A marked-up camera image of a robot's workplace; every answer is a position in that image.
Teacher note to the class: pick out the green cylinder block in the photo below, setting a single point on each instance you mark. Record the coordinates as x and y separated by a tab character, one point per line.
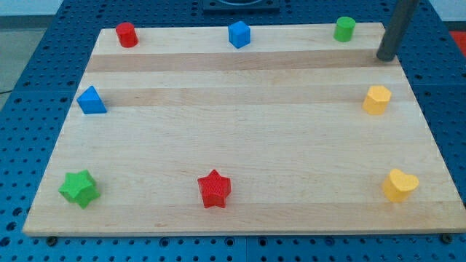
344	29

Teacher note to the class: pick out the red star block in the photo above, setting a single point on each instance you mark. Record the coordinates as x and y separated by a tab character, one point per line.
214	189

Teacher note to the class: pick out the green star block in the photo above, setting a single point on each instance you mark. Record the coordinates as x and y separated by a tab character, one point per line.
80	188

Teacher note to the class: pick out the wooden board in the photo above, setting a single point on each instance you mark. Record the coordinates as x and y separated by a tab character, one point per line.
282	118

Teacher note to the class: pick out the blue cube block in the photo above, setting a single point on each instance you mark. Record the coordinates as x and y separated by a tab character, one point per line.
239	34

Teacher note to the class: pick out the red cylinder block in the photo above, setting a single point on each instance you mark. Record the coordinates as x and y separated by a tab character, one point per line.
126	34

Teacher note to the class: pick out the blue triangle block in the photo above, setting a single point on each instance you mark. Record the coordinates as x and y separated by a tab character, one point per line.
90	102

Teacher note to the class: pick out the yellow hexagon block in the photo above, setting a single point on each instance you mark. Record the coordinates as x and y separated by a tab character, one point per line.
376	100

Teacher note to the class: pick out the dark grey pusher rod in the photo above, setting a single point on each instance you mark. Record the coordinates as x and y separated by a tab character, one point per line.
403	12

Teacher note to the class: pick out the yellow heart block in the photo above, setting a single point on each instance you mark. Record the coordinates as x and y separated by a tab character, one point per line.
398	186

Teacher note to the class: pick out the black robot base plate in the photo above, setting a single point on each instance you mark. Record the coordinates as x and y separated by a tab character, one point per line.
216	6

